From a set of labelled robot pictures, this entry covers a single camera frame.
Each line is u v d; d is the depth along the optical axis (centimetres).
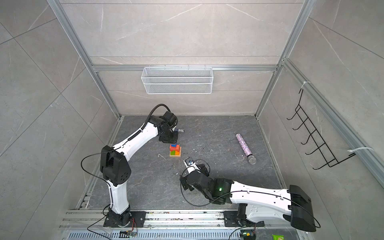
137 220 73
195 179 52
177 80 101
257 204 44
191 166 61
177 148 94
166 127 66
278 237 69
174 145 93
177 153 95
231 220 73
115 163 50
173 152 95
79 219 75
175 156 96
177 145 94
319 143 65
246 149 98
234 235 65
